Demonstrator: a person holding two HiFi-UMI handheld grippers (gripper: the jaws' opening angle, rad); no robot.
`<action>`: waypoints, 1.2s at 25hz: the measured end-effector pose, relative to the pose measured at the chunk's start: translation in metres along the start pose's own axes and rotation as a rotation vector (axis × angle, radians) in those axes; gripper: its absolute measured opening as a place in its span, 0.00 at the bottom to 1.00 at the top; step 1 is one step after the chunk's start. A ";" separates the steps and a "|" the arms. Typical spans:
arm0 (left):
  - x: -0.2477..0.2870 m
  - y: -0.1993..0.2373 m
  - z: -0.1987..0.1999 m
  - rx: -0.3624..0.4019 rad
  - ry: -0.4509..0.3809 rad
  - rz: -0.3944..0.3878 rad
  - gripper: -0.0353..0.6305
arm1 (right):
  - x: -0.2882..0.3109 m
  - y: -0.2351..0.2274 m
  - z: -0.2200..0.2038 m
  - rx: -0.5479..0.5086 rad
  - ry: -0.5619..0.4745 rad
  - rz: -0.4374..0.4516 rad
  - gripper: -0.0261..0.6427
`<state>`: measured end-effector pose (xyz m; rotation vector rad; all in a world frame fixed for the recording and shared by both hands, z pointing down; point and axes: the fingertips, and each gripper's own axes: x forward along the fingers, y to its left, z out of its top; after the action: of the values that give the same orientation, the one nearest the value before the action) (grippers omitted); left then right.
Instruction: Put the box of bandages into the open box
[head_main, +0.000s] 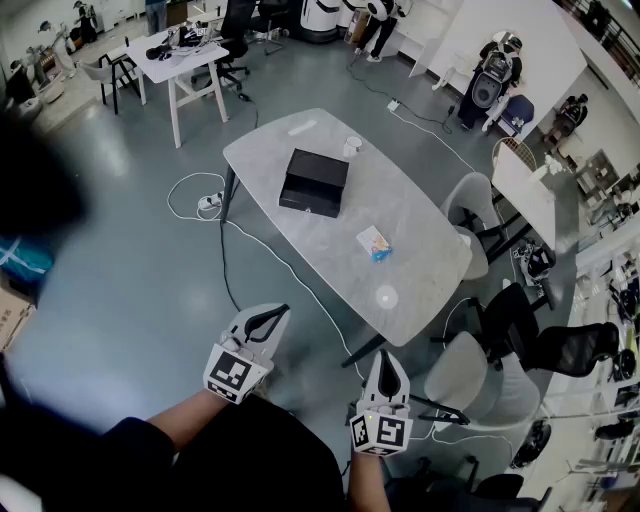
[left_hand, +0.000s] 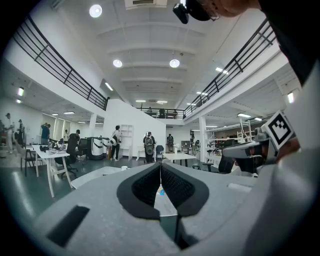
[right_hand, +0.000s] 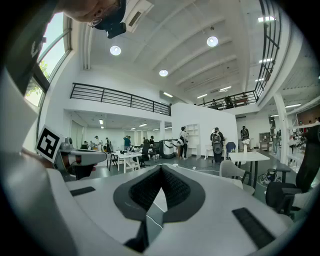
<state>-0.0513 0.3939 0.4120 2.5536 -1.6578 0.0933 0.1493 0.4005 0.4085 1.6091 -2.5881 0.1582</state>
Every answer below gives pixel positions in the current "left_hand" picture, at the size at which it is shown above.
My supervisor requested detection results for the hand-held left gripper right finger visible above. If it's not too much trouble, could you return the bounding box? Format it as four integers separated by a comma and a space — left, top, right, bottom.
160, 161, 257, 251

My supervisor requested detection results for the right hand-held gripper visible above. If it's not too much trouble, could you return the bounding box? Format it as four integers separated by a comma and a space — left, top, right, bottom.
221, 110, 297, 176

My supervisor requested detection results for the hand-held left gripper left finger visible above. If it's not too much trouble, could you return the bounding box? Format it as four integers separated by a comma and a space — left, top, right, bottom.
31, 161, 181, 256

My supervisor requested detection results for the white printed box of bandages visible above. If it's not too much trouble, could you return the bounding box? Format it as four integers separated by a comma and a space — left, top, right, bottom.
153, 184, 179, 217

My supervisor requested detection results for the black armrest chair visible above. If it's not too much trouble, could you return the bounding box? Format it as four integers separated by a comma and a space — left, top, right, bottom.
201, 149, 236, 175

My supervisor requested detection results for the white metal storage rack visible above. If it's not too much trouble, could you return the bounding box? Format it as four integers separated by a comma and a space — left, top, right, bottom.
205, 118, 256, 164

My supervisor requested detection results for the white square table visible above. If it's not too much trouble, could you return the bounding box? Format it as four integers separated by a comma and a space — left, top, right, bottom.
161, 152, 198, 168

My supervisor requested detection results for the white mobile robot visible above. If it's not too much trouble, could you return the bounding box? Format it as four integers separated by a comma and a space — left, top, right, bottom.
85, 135, 119, 160

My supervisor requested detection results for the black office chair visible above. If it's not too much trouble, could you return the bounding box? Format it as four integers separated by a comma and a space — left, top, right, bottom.
54, 133, 80, 179

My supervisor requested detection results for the black balcony railing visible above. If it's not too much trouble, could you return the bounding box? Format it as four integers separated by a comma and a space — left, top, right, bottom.
135, 106, 186, 120
183, 18, 278, 119
11, 15, 110, 112

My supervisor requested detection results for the white desk with angled legs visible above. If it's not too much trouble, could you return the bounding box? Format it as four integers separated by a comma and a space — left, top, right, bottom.
31, 144, 73, 199

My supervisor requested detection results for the white bookshelf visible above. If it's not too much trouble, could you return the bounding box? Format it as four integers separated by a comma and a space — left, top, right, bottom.
119, 124, 135, 162

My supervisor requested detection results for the black slatted chair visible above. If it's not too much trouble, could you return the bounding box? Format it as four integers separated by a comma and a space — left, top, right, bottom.
20, 149, 37, 177

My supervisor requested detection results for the person's black shirt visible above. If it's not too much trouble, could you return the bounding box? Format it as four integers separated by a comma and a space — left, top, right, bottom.
257, 0, 320, 86

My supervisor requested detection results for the person's head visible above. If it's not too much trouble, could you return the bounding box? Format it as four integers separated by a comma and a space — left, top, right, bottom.
186, 0, 263, 22

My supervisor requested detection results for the black head camera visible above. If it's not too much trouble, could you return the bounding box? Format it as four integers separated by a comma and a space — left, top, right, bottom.
172, 2, 191, 25

